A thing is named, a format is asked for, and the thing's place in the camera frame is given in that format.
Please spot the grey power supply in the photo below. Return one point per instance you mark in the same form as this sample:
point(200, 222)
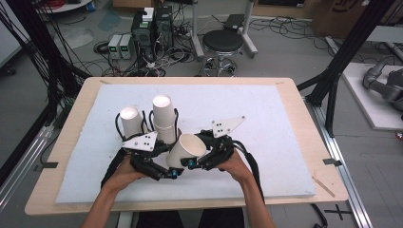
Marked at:
point(114, 47)
point(126, 47)

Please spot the teal floor sheet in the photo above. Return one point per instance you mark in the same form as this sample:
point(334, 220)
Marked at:
point(109, 20)

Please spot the black computer tower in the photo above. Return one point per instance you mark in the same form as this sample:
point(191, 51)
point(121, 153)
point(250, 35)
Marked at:
point(164, 27)
point(142, 34)

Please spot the person's left hand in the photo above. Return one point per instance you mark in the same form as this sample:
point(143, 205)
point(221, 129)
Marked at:
point(123, 175)

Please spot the tall stack of white cups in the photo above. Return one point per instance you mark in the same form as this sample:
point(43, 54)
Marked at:
point(163, 117)

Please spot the black tape piece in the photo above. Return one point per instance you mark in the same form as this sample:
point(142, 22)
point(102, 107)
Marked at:
point(332, 161)
point(47, 165)

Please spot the white round table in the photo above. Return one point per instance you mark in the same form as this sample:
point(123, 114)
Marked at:
point(68, 5)

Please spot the white foam mat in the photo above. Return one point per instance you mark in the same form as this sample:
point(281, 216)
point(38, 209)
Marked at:
point(269, 158)

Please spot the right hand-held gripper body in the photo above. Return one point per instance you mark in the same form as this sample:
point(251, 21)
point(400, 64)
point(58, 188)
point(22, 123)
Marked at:
point(221, 148)

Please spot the brown cardboard box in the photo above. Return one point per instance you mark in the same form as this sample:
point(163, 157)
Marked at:
point(345, 15)

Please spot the person's dark trousers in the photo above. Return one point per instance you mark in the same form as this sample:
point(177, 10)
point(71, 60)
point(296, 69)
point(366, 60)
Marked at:
point(158, 220)

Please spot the black tape cross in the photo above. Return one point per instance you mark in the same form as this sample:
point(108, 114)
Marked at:
point(338, 212)

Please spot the short stack of white cups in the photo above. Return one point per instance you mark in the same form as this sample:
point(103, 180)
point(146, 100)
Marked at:
point(130, 123)

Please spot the black metal frame post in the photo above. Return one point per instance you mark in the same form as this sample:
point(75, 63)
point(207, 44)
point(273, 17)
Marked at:
point(348, 47)

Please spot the single white paper cup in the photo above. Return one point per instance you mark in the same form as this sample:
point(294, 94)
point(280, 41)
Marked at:
point(177, 158)

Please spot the black round stool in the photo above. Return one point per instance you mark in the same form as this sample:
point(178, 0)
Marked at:
point(222, 40)

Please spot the black flat device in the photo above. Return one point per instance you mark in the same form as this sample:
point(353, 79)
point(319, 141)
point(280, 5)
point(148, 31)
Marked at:
point(234, 21)

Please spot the thin wooden stick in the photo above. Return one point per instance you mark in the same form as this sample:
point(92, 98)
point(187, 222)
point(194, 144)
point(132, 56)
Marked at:
point(323, 186)

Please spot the aluminium rail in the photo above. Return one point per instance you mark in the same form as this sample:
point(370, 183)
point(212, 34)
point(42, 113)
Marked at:
point(22, 171)
point(342, 177)

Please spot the small white box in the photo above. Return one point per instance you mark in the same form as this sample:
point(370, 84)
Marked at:
point(148, 14)

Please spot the person's right hand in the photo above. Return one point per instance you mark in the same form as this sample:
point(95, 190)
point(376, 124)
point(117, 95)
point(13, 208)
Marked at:
point(237, 167)

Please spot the white platform board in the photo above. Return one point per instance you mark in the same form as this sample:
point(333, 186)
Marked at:
point(370, 107)

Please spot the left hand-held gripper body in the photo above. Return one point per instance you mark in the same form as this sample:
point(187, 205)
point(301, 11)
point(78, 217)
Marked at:
point(142, 142)

